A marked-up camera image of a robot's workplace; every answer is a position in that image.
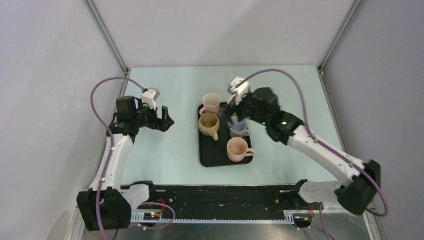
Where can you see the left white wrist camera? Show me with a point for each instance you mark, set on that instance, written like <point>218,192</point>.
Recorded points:
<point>149,97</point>

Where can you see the black rectangular tray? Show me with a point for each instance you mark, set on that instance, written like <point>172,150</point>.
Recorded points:
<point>214,153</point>

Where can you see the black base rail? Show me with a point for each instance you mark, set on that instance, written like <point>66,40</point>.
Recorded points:
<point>253,203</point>

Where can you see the clear glass mug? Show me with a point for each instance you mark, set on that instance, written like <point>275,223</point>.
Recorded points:
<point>239,128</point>

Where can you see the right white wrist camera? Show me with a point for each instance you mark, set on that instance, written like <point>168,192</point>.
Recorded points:
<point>238,88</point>

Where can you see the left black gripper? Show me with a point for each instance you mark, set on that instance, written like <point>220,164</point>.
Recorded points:
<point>161,124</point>

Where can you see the orange translucent cup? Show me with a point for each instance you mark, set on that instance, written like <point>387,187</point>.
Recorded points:
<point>237,149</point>

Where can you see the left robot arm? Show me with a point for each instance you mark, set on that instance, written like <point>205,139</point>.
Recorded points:
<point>112,165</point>

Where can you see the pink mug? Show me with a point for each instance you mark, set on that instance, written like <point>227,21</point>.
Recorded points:
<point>210,104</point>

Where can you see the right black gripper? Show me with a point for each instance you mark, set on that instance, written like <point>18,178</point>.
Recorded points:
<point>248,96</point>

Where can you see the aluminium frame rail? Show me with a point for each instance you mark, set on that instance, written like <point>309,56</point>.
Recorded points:
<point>197,203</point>

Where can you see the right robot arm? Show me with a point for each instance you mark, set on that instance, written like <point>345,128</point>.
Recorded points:
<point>359,180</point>

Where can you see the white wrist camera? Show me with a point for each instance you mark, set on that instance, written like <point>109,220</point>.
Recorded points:
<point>149,97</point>
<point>238,88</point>

